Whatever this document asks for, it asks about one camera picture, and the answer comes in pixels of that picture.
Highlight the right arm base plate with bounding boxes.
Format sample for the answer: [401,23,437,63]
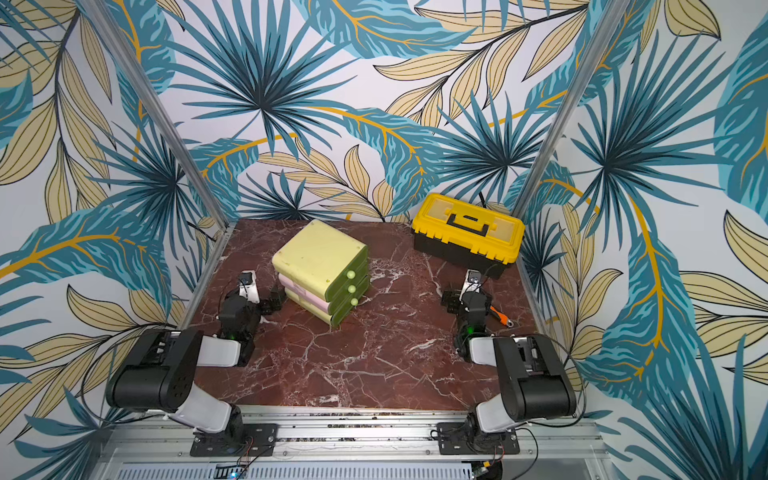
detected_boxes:
[430,421,520,456]

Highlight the right metal corner post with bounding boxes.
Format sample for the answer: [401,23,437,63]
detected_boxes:
[512,1,629,220]

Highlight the metal corner post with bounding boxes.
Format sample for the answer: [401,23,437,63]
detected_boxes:
[512,1,629,220]
[80,0,229,230]

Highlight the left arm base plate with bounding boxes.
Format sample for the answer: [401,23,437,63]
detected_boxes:
[190,423,278,458]

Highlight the left metal corner post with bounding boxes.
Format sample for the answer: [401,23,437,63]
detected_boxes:
[80,0,229,230]

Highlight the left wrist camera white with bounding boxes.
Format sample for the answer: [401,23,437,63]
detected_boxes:
[238,270,260,304]

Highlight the light green drawer cabinet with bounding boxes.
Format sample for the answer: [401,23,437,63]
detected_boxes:
[272,220,370,306]

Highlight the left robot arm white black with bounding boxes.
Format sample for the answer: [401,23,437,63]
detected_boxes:
[106,285,287,438]

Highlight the aluminium front rail frame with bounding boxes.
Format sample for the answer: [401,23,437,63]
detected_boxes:
[90,406,619,479]

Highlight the yellow black toolbox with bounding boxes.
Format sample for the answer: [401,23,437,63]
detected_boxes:
[411,193,525,280]

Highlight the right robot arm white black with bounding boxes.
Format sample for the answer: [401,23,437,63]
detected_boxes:
[441,287,577,434]

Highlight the green drawer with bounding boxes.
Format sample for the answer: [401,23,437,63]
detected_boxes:
[325,247,369,301]

